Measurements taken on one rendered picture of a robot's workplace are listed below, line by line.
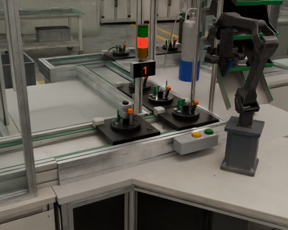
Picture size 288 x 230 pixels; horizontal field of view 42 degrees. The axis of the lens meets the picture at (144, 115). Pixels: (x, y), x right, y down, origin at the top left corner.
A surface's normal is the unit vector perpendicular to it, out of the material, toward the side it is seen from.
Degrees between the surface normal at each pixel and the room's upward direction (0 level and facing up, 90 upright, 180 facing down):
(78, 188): 0
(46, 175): 90
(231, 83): 45
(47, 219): 90
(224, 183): 0
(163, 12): 90
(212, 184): 0
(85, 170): 90
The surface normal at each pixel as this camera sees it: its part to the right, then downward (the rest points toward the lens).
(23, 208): 0.48, 0.34
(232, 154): -0.40, 0.34
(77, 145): 0.02, -0.92
